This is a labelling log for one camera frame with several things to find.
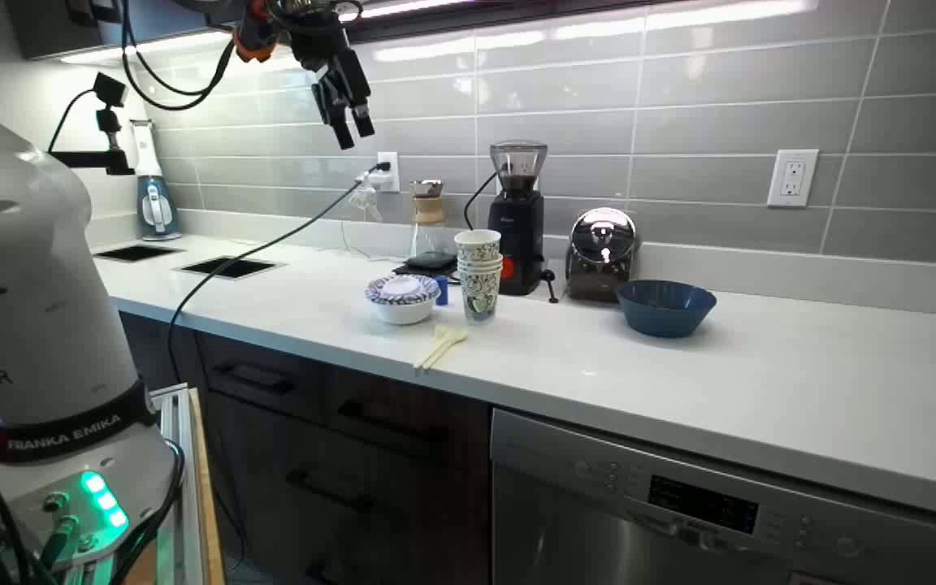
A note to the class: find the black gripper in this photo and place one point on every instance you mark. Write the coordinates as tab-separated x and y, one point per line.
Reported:
323	43

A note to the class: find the pale plastic spoon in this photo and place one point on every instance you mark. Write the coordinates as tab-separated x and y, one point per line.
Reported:
450	344

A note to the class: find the pale plastic fork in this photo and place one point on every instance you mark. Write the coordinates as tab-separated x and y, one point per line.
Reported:
432	351

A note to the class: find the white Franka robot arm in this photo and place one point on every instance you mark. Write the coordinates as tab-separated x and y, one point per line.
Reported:
22	272

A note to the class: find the patterned paper cup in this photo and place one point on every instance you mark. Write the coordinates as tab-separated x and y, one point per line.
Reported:
480	277

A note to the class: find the glass jar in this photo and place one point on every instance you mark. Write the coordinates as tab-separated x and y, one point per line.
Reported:
425	211

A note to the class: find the flat black kitchen scale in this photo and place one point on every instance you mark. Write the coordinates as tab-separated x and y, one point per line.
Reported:
431	263

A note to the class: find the white bowl with blue pattern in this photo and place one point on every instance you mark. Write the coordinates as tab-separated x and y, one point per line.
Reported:
402	301

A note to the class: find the black square counter inset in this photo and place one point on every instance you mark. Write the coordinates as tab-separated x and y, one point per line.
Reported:
229	263
133	250

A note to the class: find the black coffee grinder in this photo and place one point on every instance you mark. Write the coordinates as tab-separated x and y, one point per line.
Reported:
518	223

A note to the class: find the small blue object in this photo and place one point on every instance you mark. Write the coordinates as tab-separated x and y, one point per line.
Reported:
442	292

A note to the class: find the white and blue dispenser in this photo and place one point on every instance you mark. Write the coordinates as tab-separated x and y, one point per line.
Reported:
151	197

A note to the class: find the thin black knobbed rod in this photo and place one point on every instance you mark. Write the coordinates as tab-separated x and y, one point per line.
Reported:
550	286

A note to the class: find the under-cabinet light strip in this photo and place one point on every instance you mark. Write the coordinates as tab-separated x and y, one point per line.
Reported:
599	25

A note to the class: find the chrome kettle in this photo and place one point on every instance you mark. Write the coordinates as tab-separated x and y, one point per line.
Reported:
602	254

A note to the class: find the dark upper cabinet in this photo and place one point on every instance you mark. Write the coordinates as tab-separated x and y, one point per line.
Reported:
56	21

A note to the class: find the dark blue bowl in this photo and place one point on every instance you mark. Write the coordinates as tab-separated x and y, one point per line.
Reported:
666	309

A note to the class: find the tall dark wood drawer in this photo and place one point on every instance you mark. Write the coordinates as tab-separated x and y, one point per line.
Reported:
380	508

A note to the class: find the stainless steel dishwasher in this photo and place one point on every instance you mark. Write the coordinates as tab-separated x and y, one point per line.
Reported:
705	508

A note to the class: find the white wall outlet with plug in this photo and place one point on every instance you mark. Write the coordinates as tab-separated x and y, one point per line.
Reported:
389	171

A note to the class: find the black camera on stand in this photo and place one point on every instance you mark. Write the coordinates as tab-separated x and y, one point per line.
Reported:
110	93

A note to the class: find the white wooden frame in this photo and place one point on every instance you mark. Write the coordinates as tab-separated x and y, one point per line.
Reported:
200	489

